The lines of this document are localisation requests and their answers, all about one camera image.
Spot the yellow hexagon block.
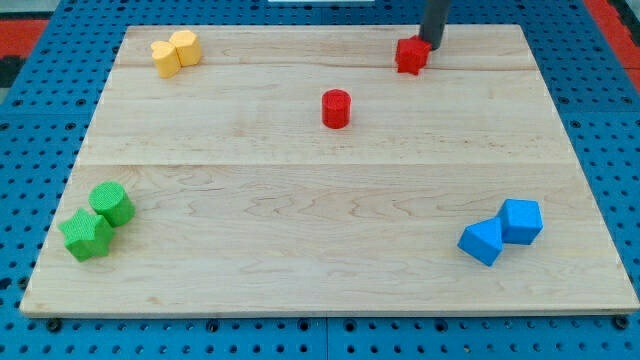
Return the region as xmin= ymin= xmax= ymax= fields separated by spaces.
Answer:
xmin=169 ymin=30 xmax=202 ymax=67

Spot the red cylinder block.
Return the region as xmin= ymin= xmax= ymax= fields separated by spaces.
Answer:
xmin=321 ymin=89 xmax=351 ymax=129

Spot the light wooden board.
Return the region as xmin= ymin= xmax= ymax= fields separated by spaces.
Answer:
xmin=20 ymin=24 xmax=639 ymax=319

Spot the red star block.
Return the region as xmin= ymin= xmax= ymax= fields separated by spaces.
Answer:
xmin=395 ymin=35 xmax=432 ymax=75

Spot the blue triangular block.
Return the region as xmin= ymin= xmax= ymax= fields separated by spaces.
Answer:
xmin=457 ymin=217 xmax=503 ymax=267

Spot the yellow heart block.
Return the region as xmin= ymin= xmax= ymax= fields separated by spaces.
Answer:
xmin=150 ymin=41 xmax=181 ymax=78

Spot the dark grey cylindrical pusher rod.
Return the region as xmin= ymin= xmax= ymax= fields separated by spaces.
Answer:
xmin=418 ymin=0 xmax=451 ymax=50

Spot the blue cube block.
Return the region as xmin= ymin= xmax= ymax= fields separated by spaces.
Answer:
xmin=497 ymin=199 xmax=544 ymax=245

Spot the green cylinder block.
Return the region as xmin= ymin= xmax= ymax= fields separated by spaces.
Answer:
xmin=88 ymin=181 xmax=135 ymax=227

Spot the green star block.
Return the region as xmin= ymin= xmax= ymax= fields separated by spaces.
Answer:
xmin=58 ymin=208 xmax=115 ymax=262

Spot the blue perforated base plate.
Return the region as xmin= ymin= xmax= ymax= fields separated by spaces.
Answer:
xmin=1 ymin=1 xmax=639 ymax=359

